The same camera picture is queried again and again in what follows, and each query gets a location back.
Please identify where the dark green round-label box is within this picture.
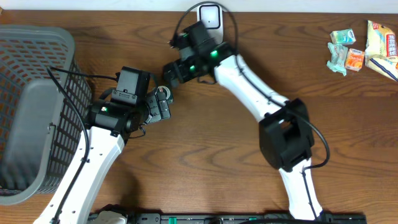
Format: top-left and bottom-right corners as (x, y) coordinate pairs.
(158, 85), (174, 104)

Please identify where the teal wrapper packet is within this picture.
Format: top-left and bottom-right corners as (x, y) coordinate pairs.
(326, 42), (348, 76)

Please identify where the green tissue pack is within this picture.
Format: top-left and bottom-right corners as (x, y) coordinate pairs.
(330, 29), (356, 45)

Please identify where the orange snack packet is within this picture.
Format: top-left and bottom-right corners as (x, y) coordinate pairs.
(345, 49), (365, 72)

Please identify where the yellow snack chip bag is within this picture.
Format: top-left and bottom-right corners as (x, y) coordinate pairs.
(365, 20), (397, 82)

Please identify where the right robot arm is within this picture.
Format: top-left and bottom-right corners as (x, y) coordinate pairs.
(164, 41), (323, 221)

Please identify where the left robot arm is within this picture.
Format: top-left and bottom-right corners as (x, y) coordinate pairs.
(35, 86), (170, 223)

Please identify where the white barcode scanner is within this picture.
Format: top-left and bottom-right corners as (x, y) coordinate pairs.
(197, 4), (223, 44)

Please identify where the grey plastic shopping basket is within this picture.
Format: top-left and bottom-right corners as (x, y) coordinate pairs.
(1, 25), (92, 205)

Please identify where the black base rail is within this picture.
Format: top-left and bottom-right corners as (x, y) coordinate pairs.
(88, 212), (368, 224)

